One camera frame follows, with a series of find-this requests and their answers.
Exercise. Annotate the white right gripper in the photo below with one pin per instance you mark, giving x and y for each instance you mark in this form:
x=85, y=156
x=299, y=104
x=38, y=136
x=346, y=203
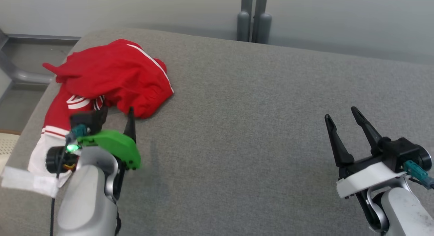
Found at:
x=366, y=178

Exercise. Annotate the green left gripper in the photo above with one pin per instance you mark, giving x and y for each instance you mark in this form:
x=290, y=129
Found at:
x=112, y=144

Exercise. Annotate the red shorts with white stripe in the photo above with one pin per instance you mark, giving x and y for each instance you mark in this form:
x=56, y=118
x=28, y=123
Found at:
x=112, y=70

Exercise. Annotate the red Bulls basketball jersey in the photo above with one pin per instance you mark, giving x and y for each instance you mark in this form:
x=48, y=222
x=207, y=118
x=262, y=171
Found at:
x=56, y=114

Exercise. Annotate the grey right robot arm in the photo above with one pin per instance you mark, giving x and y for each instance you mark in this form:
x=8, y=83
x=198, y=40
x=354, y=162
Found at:
x=403, y=212

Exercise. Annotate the cream perforated laundry basket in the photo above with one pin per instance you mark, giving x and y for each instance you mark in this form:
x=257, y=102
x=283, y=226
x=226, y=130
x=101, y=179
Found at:
x=7, y=146

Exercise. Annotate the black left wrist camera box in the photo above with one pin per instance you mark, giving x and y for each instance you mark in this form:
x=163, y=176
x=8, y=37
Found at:
x=90, y=120

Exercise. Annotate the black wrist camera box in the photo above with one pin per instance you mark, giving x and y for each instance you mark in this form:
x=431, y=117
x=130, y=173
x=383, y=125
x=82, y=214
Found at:
x=90, y=120
x=400, y=151

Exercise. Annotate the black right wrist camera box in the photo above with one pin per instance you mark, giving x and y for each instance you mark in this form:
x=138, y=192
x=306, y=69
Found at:
x=400, y=151

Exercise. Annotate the grey metal frame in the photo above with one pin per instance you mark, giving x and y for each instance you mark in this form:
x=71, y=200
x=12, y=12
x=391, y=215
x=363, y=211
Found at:
x=20, y=75

